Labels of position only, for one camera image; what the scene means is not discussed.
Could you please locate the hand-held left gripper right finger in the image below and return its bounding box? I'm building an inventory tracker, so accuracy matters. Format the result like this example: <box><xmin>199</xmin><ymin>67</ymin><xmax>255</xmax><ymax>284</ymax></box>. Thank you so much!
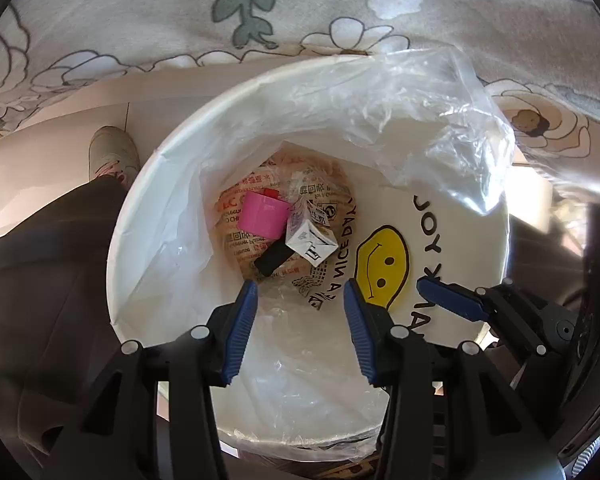
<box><xmin>343</xmin><ymin>279</ymin><xmax>566</xmax><ymax>480</ymax></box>

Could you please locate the white patterned carton box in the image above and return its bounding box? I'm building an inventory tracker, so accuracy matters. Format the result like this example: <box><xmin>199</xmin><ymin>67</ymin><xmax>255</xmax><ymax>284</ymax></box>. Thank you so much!
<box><xmin>285</xmin><ymin>199</ymin><xmax>338</xmax><ymax>266</ymax></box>

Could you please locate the clear plastic bin liner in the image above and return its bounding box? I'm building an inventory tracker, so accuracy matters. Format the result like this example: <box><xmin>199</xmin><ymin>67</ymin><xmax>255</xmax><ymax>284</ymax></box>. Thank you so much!
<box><xmin>130</xmin><ymin>47</ymin><xmax>516</xmax><ymax>461</ymax></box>

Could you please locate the floral printed blanket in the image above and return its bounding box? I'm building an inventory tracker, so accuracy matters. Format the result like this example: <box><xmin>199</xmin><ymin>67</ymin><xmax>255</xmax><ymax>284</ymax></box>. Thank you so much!
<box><xmin>0</xmin><ymin>0</ymin><xmax>600</xmax><ymax>146</ymax></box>

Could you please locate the person's white shoe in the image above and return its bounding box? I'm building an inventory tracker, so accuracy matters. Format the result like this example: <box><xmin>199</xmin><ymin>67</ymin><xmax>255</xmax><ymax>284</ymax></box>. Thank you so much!
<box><xmin>88</xmin><ymin>126</ymin><xmax>141</xmax><ymax>188</ymax></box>

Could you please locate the black cylinder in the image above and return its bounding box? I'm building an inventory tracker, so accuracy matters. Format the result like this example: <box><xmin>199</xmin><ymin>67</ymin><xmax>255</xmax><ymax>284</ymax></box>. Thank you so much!
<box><xmin>253</xmin><ymin>240</ymin><xmax>295</xmax><ymax>277</ymax></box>

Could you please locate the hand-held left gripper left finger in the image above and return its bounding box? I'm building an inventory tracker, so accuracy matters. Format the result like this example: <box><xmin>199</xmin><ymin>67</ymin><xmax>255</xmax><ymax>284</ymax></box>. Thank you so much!
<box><xmin>40</xmin><ymin>279</ymin><xmax>259</xmax><ymax>480</ymax></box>

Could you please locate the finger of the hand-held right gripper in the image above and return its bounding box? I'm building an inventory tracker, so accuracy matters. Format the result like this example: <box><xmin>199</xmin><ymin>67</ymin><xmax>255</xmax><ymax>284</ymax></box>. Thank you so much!
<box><xmin>416</xmin><ymin>277</ymin><xmax>551</xmax><ymax>356</ymax></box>

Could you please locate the white trash bin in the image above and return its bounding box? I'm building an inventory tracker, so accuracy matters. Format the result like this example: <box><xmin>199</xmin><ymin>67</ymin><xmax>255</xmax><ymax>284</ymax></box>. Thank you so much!
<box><xmin>106</xmin><ymin>49</ymin><xmax>511</xmax><ymax>453</ymax></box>

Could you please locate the pink cup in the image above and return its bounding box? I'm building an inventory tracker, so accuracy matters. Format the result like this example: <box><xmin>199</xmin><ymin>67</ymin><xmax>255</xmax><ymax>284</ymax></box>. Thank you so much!
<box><xmin>239</xmin><ymin>192</ymin><xmax>291</xmax><ymax>238</ymax></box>

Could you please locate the person's grey trouser leg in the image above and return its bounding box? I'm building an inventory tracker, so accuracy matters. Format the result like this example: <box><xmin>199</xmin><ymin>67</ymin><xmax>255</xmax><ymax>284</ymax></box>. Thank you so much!
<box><xmin>0</xmin><ymin>177</ymin><xmax>131</xmax><ymax>441</ymax></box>

